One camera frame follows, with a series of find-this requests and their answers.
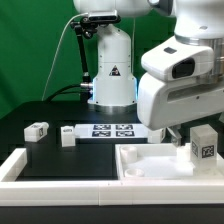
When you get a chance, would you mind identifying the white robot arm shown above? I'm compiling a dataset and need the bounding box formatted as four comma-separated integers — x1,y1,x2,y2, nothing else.
73,0,224,144

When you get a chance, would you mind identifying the white marker base plate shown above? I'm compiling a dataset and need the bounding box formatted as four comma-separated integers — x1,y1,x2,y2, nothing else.
75,124,148,139

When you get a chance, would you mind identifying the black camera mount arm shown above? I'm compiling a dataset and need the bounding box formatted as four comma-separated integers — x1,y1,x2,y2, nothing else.
70,20,97,102

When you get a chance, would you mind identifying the white square tabletop tray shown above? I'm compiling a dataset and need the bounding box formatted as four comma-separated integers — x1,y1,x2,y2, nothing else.
115,143,224,180

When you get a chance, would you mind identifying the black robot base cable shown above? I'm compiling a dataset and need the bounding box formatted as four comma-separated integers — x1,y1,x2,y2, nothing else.
44,83,83,103

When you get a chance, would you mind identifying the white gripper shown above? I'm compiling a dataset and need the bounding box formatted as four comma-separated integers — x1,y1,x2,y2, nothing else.
137,37,224,147

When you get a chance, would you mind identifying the white camera cable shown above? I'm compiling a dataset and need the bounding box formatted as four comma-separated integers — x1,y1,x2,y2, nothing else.
41,12,90,102

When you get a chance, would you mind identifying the grey depth camera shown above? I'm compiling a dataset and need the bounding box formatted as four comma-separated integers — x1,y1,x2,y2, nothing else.
88,10,120,23

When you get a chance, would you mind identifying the white U-shaped obstacle fence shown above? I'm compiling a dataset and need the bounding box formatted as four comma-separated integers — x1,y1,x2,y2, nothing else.
0,148,224,206

